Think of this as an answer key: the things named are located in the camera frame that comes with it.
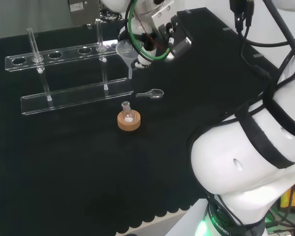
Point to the grey tape strip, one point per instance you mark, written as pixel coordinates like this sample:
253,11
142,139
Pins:
258,56
227,29

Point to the clear plastic funnel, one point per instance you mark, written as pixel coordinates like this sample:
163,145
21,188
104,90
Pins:
124,51

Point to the clear acrylic funnel stand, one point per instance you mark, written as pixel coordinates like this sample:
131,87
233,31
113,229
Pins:
76,94

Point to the yellow stop button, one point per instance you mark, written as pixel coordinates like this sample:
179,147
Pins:
293,196

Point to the black bench cloth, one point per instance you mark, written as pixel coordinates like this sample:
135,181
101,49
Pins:
76,159

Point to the small round-bottom glass flask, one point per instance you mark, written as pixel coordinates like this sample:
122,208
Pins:
127,115

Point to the grey metal box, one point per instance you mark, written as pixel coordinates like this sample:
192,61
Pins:
83,12

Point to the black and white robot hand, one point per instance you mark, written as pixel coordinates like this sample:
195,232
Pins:
179,37

